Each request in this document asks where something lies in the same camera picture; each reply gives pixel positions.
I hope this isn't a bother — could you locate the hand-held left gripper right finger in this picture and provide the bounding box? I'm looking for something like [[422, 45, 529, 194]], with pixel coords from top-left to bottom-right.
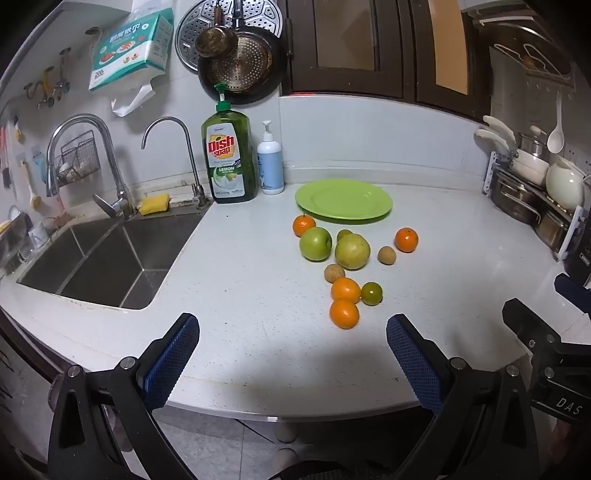
[[386, 315, 541, 480]]

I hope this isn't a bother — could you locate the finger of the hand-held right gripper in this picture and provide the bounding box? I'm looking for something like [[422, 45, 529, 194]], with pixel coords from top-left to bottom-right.
[[502, 298, 564, 354], [554, 273, 591, 320]]

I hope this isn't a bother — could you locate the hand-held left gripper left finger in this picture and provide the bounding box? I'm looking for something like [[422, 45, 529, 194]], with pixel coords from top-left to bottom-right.
[[47, 313, 218, 480]]

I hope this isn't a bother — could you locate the orange tangerine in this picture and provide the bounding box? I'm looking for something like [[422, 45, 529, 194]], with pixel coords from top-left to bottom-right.
[[293, 214, 317, 238], [329, 299, 360, 330], [394, 227, 419, 253], [331, 277, 362, 304]]

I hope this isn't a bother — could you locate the yellow-green pear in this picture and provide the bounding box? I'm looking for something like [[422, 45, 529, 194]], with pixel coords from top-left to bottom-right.
[[334, 233, 371, 271]]

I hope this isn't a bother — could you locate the green apple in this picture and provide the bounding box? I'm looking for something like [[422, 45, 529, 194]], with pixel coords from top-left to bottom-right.
[[299, 227, 333, 262]]

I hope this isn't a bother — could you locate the green plate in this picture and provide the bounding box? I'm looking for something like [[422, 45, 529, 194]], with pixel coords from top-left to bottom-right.
[[295, 180, 393, 224]]

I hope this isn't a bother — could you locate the white pot rack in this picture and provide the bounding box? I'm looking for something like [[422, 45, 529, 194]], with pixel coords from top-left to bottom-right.
[[482, 151, 591, 262]]

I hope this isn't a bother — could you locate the stainless steel pot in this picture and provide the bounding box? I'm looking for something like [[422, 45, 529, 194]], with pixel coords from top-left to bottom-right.
[[490, 176, 542, 225], [534, 209, 571, 250]]

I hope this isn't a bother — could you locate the white ceramic pot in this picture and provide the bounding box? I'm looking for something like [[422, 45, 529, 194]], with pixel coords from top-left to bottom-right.
[[545, 158, 587, 210]]

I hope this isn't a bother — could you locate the steel sink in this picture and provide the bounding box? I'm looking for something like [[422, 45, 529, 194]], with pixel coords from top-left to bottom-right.
[[16, 213, 206, 311]]

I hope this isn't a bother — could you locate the yellow sponge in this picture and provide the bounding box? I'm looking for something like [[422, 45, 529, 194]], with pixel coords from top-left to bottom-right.
[[139, 194, 171, 216]]

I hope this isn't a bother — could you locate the white spoon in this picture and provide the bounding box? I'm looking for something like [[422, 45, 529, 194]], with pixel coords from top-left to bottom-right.
[[547, 91, 565, 154]]

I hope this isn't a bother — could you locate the thin steel faucet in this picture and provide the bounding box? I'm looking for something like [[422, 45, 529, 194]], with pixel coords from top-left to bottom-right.
[[141, 117, 213, 210]]

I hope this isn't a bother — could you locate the large steel faucet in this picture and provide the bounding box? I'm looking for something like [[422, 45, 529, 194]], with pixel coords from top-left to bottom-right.
[[46, 114, 137, 220]]

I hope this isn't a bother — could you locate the green dish soap bottle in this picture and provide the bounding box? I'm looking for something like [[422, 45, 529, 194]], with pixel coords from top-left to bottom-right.
[[201, 83, 258, 204]]

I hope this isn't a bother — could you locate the dish brush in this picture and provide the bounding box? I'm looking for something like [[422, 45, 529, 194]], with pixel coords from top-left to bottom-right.
[[21, 159, 43, 213]]

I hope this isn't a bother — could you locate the white blue pump bottle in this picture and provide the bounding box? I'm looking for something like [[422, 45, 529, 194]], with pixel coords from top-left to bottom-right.
[[257, 121, 285, 195]]

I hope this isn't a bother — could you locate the black frying pan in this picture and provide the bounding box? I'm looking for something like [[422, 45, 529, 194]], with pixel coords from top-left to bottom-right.
[[198, 0, 284, 106]]

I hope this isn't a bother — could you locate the metal strainer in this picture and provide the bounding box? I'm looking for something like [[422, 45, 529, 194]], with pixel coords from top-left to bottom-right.
[[206, 39, 273, 91]]

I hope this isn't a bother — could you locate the paper towel package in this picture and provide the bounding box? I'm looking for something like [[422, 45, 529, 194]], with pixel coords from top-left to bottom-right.
[[89, 0, 175, 92]]

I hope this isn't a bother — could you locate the small copper pot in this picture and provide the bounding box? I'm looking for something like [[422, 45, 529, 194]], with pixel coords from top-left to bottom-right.
[[195, 0, 239, 59]]

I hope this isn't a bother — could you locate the round steel steamer plate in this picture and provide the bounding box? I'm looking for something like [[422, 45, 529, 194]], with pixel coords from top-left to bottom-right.
[[176, 0, 281, 73]]

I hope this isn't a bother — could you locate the white-handled pan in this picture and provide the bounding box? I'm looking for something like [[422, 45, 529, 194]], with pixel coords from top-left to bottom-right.
[[475, 128, 550, 186]]

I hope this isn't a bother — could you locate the wire basket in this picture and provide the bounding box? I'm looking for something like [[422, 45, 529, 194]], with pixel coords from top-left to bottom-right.
[[54, 130, 102, 188]]

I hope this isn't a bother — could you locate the dark wooden window frame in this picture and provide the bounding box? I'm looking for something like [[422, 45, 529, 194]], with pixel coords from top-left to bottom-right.
[[279, 0, 493, 122]]

